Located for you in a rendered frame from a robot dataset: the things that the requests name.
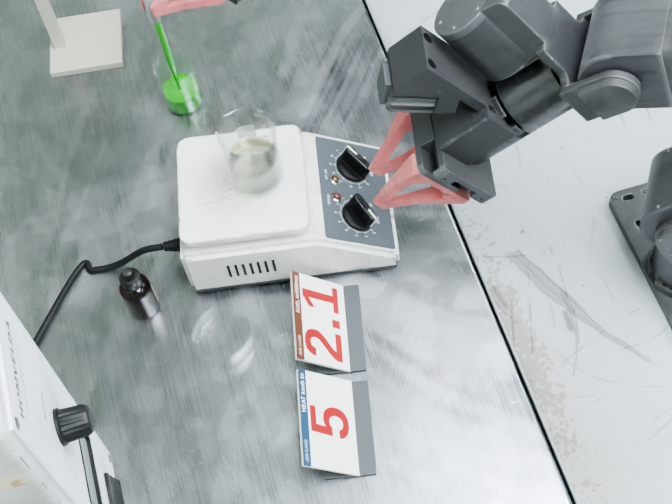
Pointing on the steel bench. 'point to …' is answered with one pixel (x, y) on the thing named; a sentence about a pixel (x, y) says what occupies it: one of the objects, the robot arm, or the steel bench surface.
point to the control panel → (329, 150)
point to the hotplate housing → (284, 248)
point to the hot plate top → (259, 214)
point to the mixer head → (45, 431)
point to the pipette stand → (83, 40)
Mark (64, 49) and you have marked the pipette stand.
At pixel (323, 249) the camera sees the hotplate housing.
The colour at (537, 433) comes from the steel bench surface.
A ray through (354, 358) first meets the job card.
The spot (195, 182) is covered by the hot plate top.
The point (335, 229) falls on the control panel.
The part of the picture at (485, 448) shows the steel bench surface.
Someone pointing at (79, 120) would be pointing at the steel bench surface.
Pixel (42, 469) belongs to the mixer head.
